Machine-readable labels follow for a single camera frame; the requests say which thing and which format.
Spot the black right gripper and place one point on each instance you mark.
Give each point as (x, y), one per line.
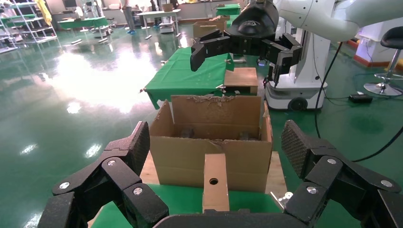
(252, 25)

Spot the black idle robot gripper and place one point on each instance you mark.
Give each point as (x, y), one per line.
(274, 78)

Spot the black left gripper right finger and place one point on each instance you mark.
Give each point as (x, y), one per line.
(327, 176)

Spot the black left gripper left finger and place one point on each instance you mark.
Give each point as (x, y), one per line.
(122, 170)

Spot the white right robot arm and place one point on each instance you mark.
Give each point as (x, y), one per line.
(314, 15)

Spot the low brown wooden box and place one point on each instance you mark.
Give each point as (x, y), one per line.
(240, 77)

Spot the small brown cardboard box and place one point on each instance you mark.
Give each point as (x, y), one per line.
(167, 7)

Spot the large open cardboard carton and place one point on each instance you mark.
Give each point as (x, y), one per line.
(182, 163)

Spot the green tablecloth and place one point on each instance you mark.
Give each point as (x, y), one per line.
(176, 75)
(82, 22)
(228, 9)
(182, 201)
(231, 20)

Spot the white wheeled idle robot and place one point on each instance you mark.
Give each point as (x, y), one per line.
(299, 94)

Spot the white table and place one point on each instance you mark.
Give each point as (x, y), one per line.
(157, 13)

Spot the black power adapter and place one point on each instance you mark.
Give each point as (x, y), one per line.
(360, 98)

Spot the person in grey trousers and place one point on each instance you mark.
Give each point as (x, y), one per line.
(128, 15)

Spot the black bar stool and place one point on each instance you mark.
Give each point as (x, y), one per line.
(393, 37)

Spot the white standing fan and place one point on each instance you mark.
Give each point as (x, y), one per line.
(79, 12)

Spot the black monitor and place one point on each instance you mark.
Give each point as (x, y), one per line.
(70, 3)

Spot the white metal shelf rack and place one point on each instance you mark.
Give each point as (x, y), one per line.
(6, 37)
(37, 30)

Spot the yellow hanging cloth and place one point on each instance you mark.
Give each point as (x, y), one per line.
(44, 12)

